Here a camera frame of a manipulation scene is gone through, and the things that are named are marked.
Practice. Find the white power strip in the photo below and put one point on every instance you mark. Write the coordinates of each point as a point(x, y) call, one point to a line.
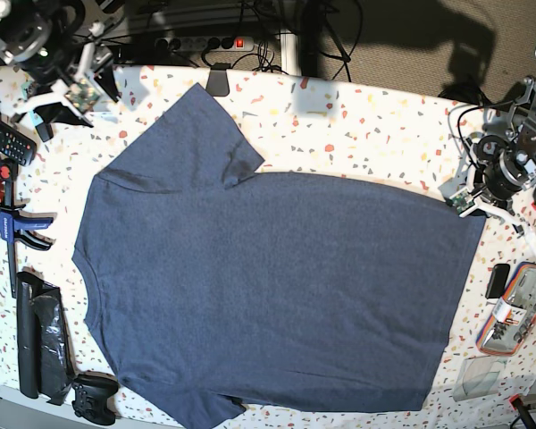
point(197, 44)

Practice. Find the small black box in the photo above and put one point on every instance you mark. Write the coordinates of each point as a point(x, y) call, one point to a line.
point(498, 281)

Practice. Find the light blue highlighter pen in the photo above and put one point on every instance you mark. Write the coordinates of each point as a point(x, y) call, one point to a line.
point(43, 129)

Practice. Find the black garbage bag roll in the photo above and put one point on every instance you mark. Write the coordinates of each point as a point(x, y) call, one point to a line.
point(44, 360)

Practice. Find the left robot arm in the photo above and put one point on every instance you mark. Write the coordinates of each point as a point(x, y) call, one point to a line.
point(520, 132)

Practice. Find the black TV remote control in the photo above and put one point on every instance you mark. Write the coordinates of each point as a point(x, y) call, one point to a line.
point(16, 146)

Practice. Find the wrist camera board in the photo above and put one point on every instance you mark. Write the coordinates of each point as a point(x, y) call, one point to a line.
point(462, 201)
point(82, 95)

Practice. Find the black game controller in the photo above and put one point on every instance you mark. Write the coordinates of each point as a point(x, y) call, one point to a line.
point(91, 395)

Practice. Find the black table clamp bracket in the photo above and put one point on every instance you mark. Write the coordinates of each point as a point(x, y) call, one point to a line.
point(217, 84)

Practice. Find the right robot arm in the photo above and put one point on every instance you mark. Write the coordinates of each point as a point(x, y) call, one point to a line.
point(27, 27)

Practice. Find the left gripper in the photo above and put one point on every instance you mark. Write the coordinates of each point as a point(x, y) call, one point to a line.
point(494, 177)

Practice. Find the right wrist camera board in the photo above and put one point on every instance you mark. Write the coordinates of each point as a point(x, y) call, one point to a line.
point(82, 95)

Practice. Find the blue black bar clamp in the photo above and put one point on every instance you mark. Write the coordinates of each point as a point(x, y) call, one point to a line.
point(14, 226)

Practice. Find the clear plastic packaging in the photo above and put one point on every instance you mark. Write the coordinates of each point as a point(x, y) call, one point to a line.
point(478, 377)

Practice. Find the striped transparent pencil case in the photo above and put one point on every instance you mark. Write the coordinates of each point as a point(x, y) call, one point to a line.
point(511, 320)

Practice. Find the red black clamp bottom right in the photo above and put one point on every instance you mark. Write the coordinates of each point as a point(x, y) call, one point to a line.
point(523, 413)

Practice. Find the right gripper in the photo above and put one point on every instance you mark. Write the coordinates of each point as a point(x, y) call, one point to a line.
point(52, 78)

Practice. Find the blue T-shirt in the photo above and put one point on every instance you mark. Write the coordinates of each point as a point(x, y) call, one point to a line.
point(212, 285)

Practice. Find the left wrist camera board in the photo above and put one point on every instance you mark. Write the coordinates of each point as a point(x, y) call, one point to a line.
point(462, 201)

